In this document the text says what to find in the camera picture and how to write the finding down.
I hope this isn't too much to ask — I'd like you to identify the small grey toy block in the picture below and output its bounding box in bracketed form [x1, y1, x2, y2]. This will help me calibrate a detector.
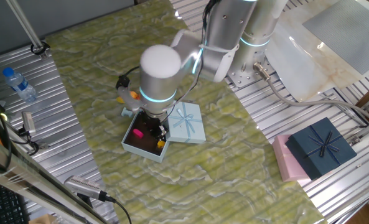
[121, 107, 135, 119]

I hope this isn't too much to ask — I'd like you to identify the pink flat object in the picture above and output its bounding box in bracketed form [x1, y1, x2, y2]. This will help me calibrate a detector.
[271, 134, 312, 183]

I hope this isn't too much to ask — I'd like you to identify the grey studded baseplate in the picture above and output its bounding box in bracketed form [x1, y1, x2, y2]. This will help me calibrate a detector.
[302, 0, 369, 75]

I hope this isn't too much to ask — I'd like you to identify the clear plastic water bottle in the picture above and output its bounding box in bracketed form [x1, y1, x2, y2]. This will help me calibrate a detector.
[2, 67, 38, 103]

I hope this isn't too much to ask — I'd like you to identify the yellow orange toy mango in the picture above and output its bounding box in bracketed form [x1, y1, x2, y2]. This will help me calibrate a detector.
[115, 90, 141, 105]

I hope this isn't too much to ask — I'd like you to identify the black cable clip bundle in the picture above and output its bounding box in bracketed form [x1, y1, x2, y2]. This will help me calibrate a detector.
[115, 65, 141, 90]

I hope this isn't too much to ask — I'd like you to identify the silver robot mounting plate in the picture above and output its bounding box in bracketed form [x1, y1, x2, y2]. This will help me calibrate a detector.
[223, 57, 278, 88]

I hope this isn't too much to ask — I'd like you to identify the silver aluminium rail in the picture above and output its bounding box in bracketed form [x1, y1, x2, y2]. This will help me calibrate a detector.
[347, 91, 369, 147]

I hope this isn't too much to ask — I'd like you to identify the grey cable with metal plug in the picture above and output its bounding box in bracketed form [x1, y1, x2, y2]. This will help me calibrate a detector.
[253, 62, 369, 124]

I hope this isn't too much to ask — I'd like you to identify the green marble pattern mat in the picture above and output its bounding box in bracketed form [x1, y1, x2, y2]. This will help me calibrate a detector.
[45, 0, 328, 224]

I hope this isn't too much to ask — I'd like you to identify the beige flat sheet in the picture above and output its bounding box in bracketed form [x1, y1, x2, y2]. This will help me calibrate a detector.
[263, 0, 369, 103]

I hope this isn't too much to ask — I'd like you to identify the white ridged device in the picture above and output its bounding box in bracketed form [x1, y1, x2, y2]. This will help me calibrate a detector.
[63, 175, 106, 200]

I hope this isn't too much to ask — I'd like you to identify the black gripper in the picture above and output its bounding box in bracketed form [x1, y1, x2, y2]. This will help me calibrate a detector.
[144, 111, 168, 141]

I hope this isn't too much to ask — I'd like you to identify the dark blue gift box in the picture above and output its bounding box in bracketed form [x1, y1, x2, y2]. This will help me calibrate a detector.
[285, 116, 358, 180]

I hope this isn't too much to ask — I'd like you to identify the light blue gift box lid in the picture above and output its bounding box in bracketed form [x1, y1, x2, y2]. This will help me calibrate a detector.
[164, 101, 207, 144]

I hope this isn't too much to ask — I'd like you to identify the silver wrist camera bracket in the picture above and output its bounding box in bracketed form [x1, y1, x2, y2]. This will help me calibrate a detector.
[117, 85, 142, 112]

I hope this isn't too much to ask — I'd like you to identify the black keyboard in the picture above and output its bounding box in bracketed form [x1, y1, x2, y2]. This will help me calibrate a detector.
[0, 179, 30, 224]

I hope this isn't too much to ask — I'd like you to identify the light blue gift box base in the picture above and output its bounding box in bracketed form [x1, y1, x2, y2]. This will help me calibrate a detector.
[121, 110, 170, 164]

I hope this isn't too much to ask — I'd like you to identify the aluminium frame bar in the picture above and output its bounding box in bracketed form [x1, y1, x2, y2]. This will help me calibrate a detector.
[0, 102, 110, 224]

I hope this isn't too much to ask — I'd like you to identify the silver tripod pole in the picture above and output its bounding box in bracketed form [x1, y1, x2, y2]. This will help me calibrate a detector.
[5, 0, 50, 60]

